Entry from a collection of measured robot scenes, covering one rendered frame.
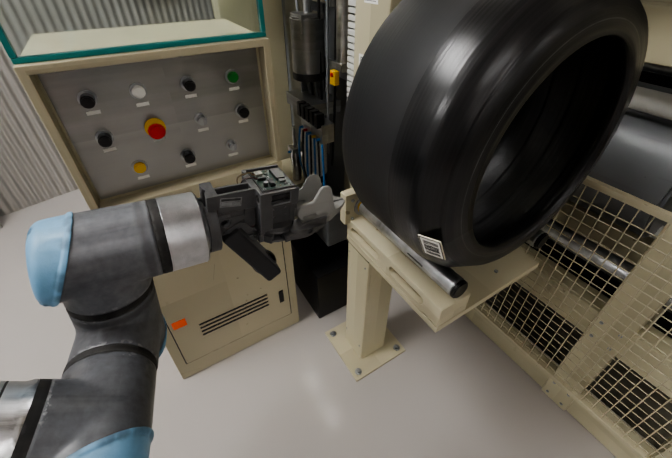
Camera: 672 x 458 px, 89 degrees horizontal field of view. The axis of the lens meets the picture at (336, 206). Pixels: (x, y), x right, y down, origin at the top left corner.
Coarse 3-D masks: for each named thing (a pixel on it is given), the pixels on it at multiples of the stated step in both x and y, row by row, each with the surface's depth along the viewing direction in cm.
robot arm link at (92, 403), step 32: (96, 352) 35; (128, 352) 36; (0, 384) 29; (32, 384) 30; (64, 384) 31; (96, 384) 32; (128, 384) 34; (0, 416) 27; (32, 416) 28; (64, 416) 29; (96, 416) 30; (128, 416) 32; (0, 448) 26; (32, 448) 27; (64, 448) 28; (96, 448) 28; (128, 448) 30
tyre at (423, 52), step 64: (448, 0) 49; (512, 0) 43; (576, 0) 43; (384, 64) 53; (448, 64) 44; (512, 64) 42; (576, 64) 73; (640, 64) 59; (384, 128) 53; (448, 128) 45; (512, 128) 90; (576, 128) 78; (384, 192) 57; (448, 192) 49; (512, 192) 86; (448, 256) 61
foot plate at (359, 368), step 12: (336, 336) 159; (336, 348) 154; (348, 348) 154; (384, 348) 154; (396, 348) 153; (348, 360) 150; (360, 360) 150; (372, 360) 150; (384, 360) 150; (360, 372) 145
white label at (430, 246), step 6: (420, 240) 57; (426, 240) 56; (432, 240) 54; (426, 246) 57; (432, 246) 56; (438, 246) 55; (426, 252) 59; (432, 252) 58; (438, 252) 57; (444, 258) 57
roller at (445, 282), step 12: (360, 204) 91; (372, 216) 87; (384, 228) 83; (396, 240) 80; (408, 252) 77; (420, 264) 75; (432, 264) 73; (432, 276) 72; (444, 276) 70; (456, 276) 69; (444, 288) 70; (456, 288) 68
